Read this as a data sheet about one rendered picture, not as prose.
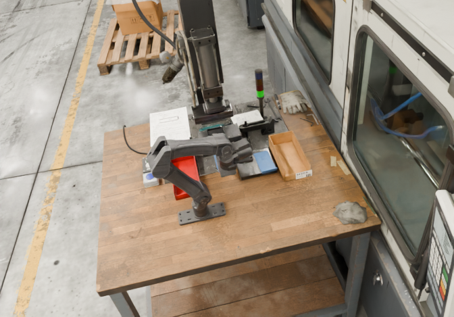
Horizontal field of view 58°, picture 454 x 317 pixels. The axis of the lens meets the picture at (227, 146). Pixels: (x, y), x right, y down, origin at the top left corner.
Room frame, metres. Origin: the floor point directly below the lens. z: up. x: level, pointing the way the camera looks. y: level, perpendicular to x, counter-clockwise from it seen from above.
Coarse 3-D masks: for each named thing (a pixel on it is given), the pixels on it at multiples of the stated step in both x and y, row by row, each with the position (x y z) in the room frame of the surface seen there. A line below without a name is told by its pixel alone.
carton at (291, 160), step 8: (272, 136) 1.49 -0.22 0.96; (280, 136) 1.50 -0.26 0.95; (288, 136) 1.50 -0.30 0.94; (272, 144) 1.43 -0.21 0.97; (280, 144) 1.49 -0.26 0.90; (288, 144) 1.48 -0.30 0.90; (296, 144) 1.44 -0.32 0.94; (272, 152) 1.43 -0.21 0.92; (280, 152) 1.43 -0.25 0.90; (288, 152) 1.43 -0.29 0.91; (296, 152) 1.42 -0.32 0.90; (280, 160) 1.38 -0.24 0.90; (288, 160) 1.37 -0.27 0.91; (296, 160) 1.36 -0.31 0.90; (304, 160) 1.32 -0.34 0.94; (280, 168) 1.30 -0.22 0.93; (288, 168) 1.32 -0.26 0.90; (296, 168) 1.31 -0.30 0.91; (304, 168) 1.30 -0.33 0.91; (288, 176) 1.25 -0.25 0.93; (296, 176) 1.25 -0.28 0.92; (304, 176) 1.26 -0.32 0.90
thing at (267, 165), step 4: (260, 152) 1.44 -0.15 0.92; (264, 152) 1.43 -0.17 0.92; (256, 156) 1.41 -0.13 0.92; (260, 156) 1.41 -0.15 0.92; (264, 156) 1.40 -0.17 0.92; (268, 156) 1.40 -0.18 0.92; (256, 160) 1.39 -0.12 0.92; (260, 160) 1.38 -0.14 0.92; (264, 160) 1.38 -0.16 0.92; (268, 160) 1.37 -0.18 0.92; (260, 164) 1.35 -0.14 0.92; (264, 164) 1.35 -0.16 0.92; (268, 164) 1.35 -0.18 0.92; (272, 164) 1.34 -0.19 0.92; (260, 168) 1.33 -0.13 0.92; (264, 168) 1.32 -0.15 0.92; (268, 168) 1.32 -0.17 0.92; (272, 168) 1.29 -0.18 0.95; (276, 168) 1.29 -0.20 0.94; (264, 172) 1.30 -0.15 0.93
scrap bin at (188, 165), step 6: (192, 156) 1.49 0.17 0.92; (174, 162) 1.48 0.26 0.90; (180, 162) 1.47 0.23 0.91; (186, 162) 1.47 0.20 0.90; (192, 162) 1.46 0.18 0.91; (180, 168) 1.43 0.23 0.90; (186, 168) 1.42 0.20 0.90; (192, 168) 1.42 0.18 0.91; (192, 174) 1.38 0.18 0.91; (198, 174) 1.32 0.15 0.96; (198, 180) 1.33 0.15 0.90; (174, 186) 1.30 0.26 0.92; (174, 192) 1.24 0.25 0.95; (180, 192) 1.28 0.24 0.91; (180, 198) 1.24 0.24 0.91
